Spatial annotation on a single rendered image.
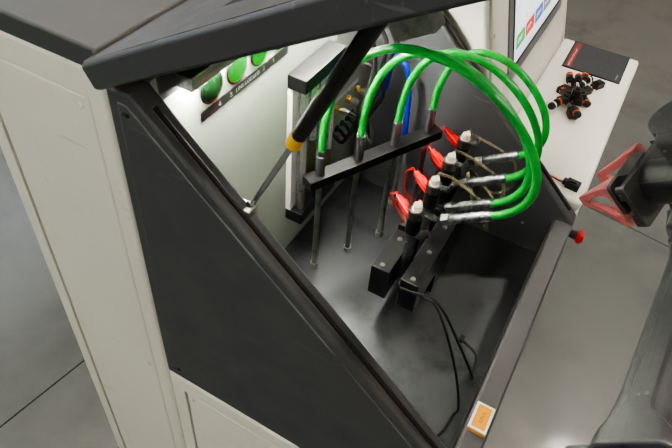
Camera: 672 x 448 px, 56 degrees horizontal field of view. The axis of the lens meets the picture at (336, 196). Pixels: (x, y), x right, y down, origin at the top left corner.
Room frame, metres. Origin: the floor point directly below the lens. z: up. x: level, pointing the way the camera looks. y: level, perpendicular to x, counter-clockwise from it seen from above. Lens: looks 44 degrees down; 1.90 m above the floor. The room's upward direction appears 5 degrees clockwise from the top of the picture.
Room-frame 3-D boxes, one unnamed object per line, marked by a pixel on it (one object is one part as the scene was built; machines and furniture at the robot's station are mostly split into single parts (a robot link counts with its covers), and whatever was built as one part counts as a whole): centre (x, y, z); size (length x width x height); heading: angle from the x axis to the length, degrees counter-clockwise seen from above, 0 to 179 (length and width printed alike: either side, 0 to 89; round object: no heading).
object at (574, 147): (1.36, -0.58, 0.97); 0.70 x 0.22 x 0.03; 154
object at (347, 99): (1.13, -0.01, 1.20); 0.13 x 0.03 x 0.31; 154
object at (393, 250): (0.91, -0.20, 0.91); 0.34 x 0.10 x 0.15; 154
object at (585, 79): (1.40, -0.60, 1.01); 0.23 x 0.11 x 0.06; 154
